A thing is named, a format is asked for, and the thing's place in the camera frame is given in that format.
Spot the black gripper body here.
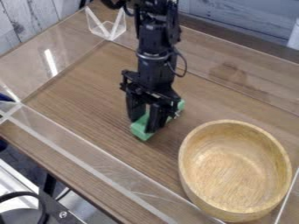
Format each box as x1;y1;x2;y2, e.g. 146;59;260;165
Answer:
121;54;182;105

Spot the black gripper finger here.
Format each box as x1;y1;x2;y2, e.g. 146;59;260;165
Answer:
146;103;171;133
126;92;146;123

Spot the green rectangular block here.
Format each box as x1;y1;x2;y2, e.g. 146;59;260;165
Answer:
130;99;186;141

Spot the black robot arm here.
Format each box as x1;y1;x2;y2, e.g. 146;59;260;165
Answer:
101;0;182;133

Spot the brown wooden bowl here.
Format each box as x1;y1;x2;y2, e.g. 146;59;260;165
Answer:
178;120;293;222

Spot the black table leg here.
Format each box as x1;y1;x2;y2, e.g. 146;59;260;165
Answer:
43;174;58;196

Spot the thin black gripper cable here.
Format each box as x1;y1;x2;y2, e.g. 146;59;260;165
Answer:
167;49;189;79

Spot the clear acrylic enclosure wall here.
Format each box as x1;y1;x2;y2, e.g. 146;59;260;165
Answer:
0;5;299;224

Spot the black cable lower left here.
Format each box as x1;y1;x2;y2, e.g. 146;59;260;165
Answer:
0;191;51;224

